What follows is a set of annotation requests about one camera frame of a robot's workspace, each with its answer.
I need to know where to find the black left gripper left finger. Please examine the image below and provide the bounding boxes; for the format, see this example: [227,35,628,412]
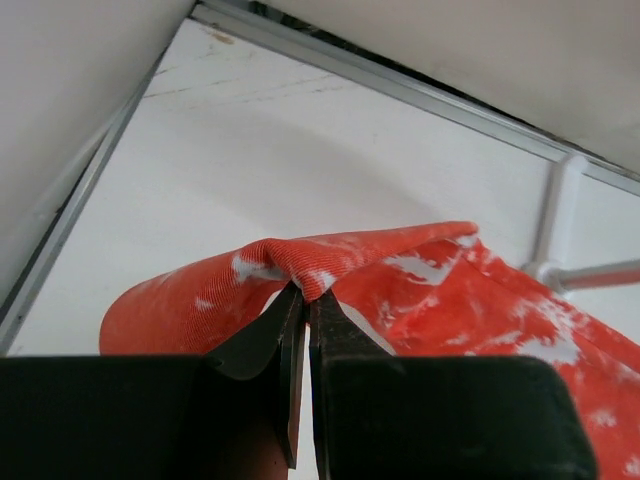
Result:
[204,284,304,469]

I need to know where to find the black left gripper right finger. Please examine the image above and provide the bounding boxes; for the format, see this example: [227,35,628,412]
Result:
[309,291,397,475]

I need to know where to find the red white patterned trousers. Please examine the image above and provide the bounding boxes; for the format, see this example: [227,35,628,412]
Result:
[99,222,639,479]

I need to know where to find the white clothes rack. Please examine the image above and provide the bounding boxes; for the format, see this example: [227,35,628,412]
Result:
[523,153,639,296]

